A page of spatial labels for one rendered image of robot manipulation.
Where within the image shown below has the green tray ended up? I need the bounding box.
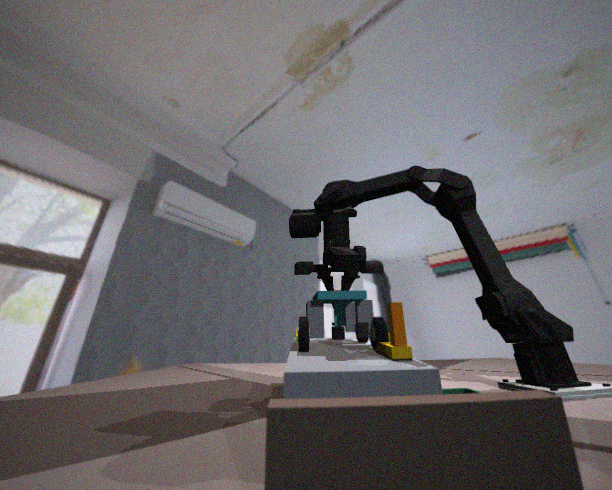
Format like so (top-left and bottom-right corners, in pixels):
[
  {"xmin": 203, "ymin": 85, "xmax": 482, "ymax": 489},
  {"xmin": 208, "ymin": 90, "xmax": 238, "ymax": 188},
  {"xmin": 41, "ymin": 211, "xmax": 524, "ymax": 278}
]
[{"xmin": 442, "ymin": 388, "xmax": 481, "ymax": 394}]

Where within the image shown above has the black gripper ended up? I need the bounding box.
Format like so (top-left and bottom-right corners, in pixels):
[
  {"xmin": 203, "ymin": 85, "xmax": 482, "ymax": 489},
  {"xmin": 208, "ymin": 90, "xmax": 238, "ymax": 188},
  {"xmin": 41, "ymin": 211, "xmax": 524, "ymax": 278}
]
[{"xmin": 294, "ymin": 235, "xmax": 384, "ymax": 291}]

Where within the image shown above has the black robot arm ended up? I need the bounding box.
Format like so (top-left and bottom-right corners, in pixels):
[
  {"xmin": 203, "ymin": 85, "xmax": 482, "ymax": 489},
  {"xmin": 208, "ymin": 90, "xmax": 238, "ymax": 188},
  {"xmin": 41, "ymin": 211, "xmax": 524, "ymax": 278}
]
[{"xmin": 289, "ymin": 166, "xmax": 592, "ymax": 389}]

